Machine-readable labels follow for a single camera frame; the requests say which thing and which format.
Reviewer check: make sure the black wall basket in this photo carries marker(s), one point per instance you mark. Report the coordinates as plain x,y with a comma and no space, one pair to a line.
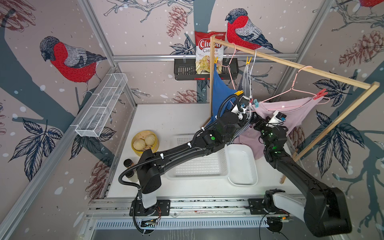
185,70

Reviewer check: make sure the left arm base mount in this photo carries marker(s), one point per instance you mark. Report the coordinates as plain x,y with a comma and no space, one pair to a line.
161,208

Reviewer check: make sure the cassava chips bag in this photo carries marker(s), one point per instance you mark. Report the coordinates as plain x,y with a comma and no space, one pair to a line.
203,48

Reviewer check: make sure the white wire mesh shelf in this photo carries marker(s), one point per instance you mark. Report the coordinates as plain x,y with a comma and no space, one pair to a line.
99,112

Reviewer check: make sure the white plastic tray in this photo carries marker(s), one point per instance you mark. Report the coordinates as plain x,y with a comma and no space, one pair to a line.
243,171

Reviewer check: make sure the pink tank top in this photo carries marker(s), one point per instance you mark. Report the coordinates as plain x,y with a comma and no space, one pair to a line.
295,111

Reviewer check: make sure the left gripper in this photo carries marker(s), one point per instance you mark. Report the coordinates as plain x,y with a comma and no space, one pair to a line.
243,119

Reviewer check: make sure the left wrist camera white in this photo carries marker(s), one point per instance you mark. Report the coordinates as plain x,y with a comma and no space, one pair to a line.
243,101

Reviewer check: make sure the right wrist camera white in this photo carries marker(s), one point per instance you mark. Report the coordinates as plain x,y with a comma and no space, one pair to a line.
278,117

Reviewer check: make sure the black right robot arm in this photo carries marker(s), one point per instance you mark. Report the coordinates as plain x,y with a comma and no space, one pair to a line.
324,210

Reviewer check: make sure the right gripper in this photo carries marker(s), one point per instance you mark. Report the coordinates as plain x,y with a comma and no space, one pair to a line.
263,123

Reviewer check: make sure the wooden clothes rack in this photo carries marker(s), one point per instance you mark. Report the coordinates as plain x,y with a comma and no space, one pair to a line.
369,88

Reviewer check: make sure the yellow bowl with buns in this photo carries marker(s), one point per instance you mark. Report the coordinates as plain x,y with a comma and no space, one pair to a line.
145,140

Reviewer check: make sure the blue tank top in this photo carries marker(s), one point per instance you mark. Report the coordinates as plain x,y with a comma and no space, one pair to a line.
220,92

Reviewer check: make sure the striped tank top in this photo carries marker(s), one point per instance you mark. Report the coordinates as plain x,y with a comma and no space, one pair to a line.
245,84

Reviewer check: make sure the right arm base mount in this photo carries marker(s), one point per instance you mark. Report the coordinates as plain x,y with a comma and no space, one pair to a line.
256,207

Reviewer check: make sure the brown bottle black cap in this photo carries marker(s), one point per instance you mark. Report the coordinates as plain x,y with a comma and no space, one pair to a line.
128,163

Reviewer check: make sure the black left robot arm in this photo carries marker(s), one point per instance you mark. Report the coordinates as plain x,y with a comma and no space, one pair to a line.
233,115

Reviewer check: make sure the red clothespin on pink top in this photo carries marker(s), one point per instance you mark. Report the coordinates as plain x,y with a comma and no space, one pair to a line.
320,94

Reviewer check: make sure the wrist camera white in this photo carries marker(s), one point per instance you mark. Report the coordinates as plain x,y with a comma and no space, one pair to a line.
278,117
243,101

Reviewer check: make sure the yellow clothespin on striped top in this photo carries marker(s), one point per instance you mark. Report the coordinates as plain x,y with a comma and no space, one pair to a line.
248,61

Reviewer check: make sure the white perforated plastic basket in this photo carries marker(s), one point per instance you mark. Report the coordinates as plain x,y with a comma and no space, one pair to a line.
213,166

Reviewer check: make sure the clear bottle black cap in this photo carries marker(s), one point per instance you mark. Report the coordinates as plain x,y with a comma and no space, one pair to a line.
132,176

